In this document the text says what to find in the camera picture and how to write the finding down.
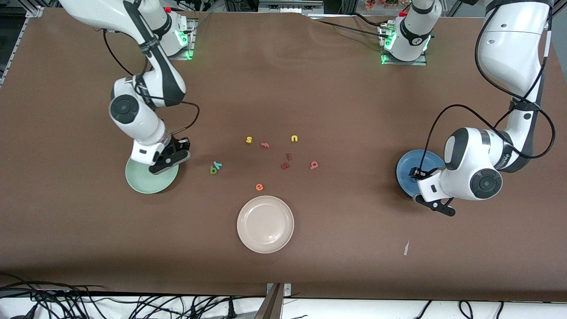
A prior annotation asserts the blue plate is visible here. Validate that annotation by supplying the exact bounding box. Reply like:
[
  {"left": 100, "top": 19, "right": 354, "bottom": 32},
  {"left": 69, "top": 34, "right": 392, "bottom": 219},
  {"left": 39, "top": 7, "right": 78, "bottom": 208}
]
[{"left": 396, "top": 149, "right": 446, "bottom": 200}]

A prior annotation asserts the green plate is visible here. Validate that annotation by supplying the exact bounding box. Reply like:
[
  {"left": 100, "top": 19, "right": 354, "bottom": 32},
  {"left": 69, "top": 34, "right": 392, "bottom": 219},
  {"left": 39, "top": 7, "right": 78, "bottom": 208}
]
[{"left": 125, "top": 159, "right": 179, "bottom": 194}]

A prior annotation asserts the beige plate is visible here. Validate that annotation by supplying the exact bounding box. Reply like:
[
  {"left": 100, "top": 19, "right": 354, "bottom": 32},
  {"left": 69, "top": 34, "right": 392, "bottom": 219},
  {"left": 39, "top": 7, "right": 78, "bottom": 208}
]
[{"left": 237, "top": 195, "right": 295, "bottom": 254}]

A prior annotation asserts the brown table cover sheet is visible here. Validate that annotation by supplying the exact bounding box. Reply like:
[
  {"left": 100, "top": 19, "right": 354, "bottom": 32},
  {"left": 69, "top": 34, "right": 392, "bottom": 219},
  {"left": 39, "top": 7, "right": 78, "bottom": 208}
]
[{"left": 0, "top": 7, "right": 567, "bottom": 302}]

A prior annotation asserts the silver equipment box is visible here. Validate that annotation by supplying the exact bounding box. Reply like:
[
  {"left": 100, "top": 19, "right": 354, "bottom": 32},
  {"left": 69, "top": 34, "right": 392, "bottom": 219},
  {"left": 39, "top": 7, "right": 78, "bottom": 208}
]
[{"left": 258, "top": 0, "right": 324, "bottom": 12}]

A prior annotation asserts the grey slanted bar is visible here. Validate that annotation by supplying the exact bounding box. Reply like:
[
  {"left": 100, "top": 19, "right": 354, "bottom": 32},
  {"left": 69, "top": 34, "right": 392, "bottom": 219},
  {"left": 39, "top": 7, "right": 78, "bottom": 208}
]
[{"left": 254, "top": 284, "right": 284, "bottom": 319}]

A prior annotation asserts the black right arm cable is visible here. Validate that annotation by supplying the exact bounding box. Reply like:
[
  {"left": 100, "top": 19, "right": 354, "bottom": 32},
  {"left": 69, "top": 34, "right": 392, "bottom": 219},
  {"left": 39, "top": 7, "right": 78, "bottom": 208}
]
[{"left": 103, "top": 27, "right": 201, "bottom": 136}]

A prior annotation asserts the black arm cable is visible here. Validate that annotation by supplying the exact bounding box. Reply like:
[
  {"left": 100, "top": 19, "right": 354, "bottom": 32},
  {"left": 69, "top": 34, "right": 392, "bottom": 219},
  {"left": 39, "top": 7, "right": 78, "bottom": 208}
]
[
  {"left": 103, "top": 27, "right": 201, "bottom": 136},
  {"left": 424, "top": 0, "right": 556, "bottom": 171}
]

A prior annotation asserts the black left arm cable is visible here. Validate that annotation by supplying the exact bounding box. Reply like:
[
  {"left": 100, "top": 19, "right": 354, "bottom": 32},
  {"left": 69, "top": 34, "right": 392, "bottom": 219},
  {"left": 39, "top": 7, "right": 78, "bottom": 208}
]
[{"left": 424, "top": 0, "right": 556, "bottom": 171}]

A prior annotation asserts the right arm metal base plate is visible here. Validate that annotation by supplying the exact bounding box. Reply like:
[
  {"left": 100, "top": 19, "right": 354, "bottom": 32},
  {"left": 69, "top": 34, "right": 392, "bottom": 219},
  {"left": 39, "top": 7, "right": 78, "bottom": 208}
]
[{"left": 164, "top": 18, "right": 198, "bottom": 60}]

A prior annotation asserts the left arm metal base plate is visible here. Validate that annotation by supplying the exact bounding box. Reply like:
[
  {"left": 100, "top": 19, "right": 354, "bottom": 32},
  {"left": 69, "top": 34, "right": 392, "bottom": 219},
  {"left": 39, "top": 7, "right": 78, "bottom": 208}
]
[{"left": 380, "top": 22, "right": 428, "bottom": 66}]

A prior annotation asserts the thin black table cable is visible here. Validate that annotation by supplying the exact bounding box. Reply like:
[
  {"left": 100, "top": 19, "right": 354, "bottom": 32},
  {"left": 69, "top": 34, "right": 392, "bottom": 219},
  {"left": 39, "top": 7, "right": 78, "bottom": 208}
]
[{"left": 306, "top": 12, "right": 395, "bottom": 40}]

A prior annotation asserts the metal corner bracket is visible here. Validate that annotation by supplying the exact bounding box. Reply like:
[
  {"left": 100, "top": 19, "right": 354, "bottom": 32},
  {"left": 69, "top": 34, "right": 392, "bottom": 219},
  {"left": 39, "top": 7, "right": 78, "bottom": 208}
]
[{"left": 266, "top": 283, "right": 292, "bottom": 298}]

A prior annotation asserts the aluminium frame rail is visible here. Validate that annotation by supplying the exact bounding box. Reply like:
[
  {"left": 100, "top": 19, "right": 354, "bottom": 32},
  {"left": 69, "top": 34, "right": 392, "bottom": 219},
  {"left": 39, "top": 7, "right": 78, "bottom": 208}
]
[{"left": 0, "top": 7, "right": 45, "bottom": 87}]

